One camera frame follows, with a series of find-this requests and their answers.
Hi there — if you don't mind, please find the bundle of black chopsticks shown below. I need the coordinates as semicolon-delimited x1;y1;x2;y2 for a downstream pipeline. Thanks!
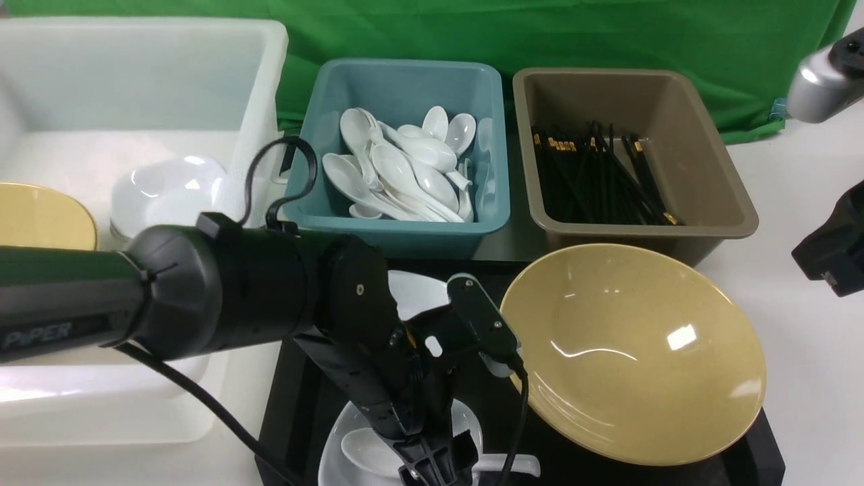
531;121;685;225

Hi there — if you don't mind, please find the pile of white spoons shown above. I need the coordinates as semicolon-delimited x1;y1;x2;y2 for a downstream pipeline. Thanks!
321;107;495;223

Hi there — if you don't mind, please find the white square dish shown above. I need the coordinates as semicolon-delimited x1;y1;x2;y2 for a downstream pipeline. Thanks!
317;399;484;485
388;270;450;322

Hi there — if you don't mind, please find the teal plastic bin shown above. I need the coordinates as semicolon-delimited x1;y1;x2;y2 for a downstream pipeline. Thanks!
283;58;510;259

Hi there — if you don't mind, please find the white soup spoon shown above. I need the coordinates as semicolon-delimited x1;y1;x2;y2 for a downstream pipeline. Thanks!
342;427;542;478

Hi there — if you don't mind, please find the large white plastic tub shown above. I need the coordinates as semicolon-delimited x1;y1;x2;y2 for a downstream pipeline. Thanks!
1;18;289;448

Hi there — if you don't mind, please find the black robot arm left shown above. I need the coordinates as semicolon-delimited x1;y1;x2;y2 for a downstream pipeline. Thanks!
1;213;479;485

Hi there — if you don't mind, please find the brown plastic bin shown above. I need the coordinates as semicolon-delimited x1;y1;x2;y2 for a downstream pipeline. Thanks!
513;67;759;265

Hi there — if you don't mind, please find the yellow noodle bowl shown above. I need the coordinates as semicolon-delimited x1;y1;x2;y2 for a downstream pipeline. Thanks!
500;244;767;466

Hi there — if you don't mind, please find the black serving tray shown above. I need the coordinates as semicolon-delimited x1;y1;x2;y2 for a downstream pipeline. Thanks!
259;259;786;485

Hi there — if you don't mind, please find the yellow bowl in tub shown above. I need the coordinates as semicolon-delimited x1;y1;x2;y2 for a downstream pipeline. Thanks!
1;182;99;251

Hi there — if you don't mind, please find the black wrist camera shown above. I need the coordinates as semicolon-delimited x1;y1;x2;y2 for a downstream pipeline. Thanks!
447;273;524;378

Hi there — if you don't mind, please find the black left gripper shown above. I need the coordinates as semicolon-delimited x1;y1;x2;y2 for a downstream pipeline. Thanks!
296;304;479;485

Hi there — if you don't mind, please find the stack of white dishes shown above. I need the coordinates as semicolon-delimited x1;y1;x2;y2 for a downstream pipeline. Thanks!
110;156;227;241

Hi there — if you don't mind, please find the black cable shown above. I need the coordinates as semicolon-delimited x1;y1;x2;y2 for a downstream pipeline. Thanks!
111;135;531;486

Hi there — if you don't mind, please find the blue binder clip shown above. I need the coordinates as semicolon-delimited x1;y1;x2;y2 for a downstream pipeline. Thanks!
768;97;789;122

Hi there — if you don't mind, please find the green cloth backdrop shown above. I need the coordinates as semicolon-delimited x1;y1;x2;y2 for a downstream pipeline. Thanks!
5;1;856;144

